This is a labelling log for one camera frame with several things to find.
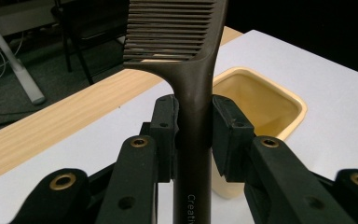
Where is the black folding chair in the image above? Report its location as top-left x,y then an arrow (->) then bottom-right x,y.
50,0 -> 131,86

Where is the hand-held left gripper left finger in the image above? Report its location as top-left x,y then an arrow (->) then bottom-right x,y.
96,93 -> 180,224

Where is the white desk leg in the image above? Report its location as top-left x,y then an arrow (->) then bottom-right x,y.
0,6 -> 47,106

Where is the black comb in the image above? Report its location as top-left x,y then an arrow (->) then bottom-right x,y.
122,0 -> 229,224

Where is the white table cover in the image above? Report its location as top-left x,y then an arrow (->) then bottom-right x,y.
0,29 -> 358,224

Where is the wooden table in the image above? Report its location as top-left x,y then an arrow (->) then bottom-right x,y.
0,26 -> 244,188

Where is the white cable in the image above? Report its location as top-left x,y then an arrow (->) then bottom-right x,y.
0,32 -> 25,86

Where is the beige square cup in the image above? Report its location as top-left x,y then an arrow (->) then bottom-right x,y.
210,65 -> 309,200

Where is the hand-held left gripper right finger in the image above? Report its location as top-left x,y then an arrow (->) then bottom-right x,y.
212,94 -> 355,224

